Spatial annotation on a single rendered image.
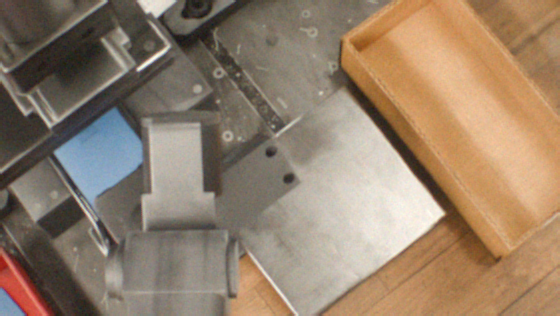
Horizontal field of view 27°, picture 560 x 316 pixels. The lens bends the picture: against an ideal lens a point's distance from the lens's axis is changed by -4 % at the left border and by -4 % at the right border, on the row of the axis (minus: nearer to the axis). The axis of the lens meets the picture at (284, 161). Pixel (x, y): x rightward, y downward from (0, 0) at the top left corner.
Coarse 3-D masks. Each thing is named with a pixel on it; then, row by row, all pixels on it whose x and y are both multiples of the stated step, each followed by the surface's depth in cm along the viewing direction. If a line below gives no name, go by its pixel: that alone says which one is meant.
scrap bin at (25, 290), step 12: (0, 252) 107; (0, 264) 110; (12, 264) 106; (0, 276) 112; (12, 276) 112; (24, 276) 108; (12, 288) 111; (24, 288) 106; (36, 288) 111; (24, 300) 111; (36, 300) 105; (24, 312) 111; (36, 312) 111; (48, 312) 106
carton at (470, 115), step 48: (432, 0) 118; (384, 48) 117; (432, 48) 117; (480, 48) 115; (384, 96) 110; (432, 96) 116; (480, 96) 116; (528, 96) 111; (432, 144) 108; (480, 144) 114; (528, 144) 114; (480, 192) 113; (528, 192) 113; (480, 240) 112
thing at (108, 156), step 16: (112, 112) 107; (112, 128) 106; (128, 128) 106; (80, 144) 106; (96, 144) 106; (112, 144) 106; (128, 144) 106; (64, 160) 106; (80, 160) 106; (96, 160) 106; (112, 160) 106; (128, 160) 106; (80, 176) 105; (96, 176) 105; (112, 176) 105; (96, 192) 105
